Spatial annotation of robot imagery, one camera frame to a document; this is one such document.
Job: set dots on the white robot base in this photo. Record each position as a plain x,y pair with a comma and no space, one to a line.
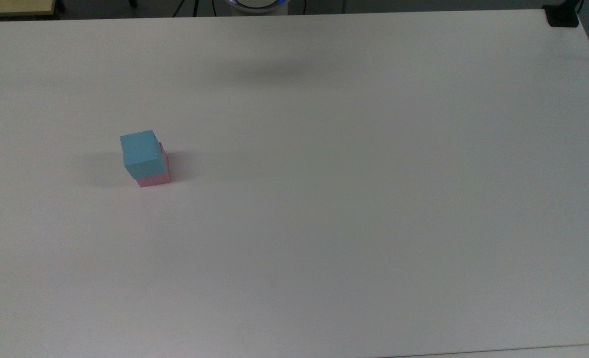
257,6

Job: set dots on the blue cube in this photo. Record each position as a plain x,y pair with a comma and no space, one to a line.
140,149

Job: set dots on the black corner clamp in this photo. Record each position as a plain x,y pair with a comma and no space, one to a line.
563,16

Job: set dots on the light wooden desk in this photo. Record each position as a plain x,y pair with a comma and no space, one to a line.
13,7

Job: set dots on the pink cube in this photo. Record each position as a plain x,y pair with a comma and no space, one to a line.
155,181

